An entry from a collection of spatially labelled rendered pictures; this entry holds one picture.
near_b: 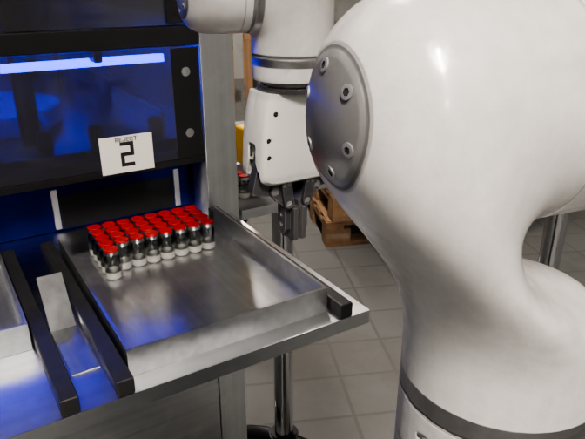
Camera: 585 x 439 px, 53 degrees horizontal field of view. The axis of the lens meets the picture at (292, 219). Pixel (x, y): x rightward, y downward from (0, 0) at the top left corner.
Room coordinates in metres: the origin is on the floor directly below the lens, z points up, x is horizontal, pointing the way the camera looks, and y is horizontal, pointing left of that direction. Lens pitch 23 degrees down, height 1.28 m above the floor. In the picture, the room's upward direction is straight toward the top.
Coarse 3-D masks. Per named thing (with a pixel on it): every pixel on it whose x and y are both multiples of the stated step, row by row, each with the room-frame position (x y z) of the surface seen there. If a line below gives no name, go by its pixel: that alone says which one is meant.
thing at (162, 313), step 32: (224, 224) 0.91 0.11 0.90; (64, 256) 0.79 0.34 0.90; (192, 256) 0.82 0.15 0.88; (224, 256) 0.82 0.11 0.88; (256, 256) 0.82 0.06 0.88; (96, 288) 0.72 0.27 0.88; (128, 288) 0.72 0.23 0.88; (160, 288) 0.72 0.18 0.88; (192, 288) 0.72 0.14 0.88; (224, 288) 0.72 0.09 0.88; (256, 288) 0.72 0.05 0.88; (288, 288) 0.72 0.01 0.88; (320, 288) 0.66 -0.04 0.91; (128, 320) 0.64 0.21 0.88; (160, 320) 0.64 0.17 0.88; (192, 320) 0.64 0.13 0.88; (224, 320) 0.59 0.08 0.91; (256, 320) 0.61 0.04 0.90; (288, 320) 0.63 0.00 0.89; (128, 352) 0.53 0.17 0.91; (160, 352) 0.55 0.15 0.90; (192, 352) 0.57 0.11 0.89
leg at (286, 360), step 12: (276, 216) 1.24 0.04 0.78; (276, 228) 1.24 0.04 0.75; (276, 240) 1.24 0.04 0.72; (288, 240) 1.24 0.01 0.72; (288, 252) 1.24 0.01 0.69; (276, 360) 1.24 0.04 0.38; (288, 360) 1.24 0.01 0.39; (276, 372) 1.24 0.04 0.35; (288, 372) 1.24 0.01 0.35; (276, 384) 1.25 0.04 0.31; (288, 384) 1.24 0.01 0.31; (276, 396) 1.25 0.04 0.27; (288, 396) 1.24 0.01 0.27; (276, 408) 1.25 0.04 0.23; (288, 408) 1.24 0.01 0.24; (276, 420) 1.25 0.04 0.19; (288, 420) 1.24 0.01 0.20; (276, 432) 1.25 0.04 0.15; (288, 432) 1.24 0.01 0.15
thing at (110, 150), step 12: (144, 132) 0.93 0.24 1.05; (108, 144) 0.90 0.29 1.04; (144, 144) 0.93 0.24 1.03; (108, 156) 0.89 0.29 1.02; (120, 156) 0.90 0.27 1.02; (132, 156) 0.91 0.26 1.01; (144, 156) 0.92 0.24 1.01; (108, 168) 0.89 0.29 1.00; (120, 168) 0.90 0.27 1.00; (132, 168) 0.91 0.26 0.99; (144, 168) 0.92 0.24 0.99
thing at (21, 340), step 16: (0, 256) 0.75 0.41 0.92; (0, 272) 0.77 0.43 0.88; (0, 288) 0.72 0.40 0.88; (0, 304) 0.68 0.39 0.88; (16, 304) 0.62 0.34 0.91; (0, 320) 0.64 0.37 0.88; (16, 320) 0.64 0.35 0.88; (0, 336) 0.56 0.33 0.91; (16, 336) 0.57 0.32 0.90; (0, 352) 0.56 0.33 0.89; (16, 352) 0.57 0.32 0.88
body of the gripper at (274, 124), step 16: (256, 96) 0.60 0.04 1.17; (272, 96) 0.59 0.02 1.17; (288, 96) 0.60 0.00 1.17; (304, 96) 0.60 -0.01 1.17; (256, 112) 0.60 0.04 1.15; (272, 112) 0.59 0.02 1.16; (288, 112) 0.60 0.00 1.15; (304, 112) 0.60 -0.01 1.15; (256, 128) 0.59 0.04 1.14; (272, 128) 0.59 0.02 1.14; (288, 128) 0.60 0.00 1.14; (304, 128) 0.61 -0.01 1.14; (256, 144) 0.59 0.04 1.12; (272, 144) 0.59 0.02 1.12; (288, 144) 0.60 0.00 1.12; (304, 144) 0.61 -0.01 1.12; (256, 160) 0.59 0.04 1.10; (272, 160) 0.59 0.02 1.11; (288, 160) 0.60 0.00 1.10; (304, 160) 0.61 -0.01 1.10; (272, 176) 0.59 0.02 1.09; (288, 176) 0.60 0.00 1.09; (304, 176) 0.61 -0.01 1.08
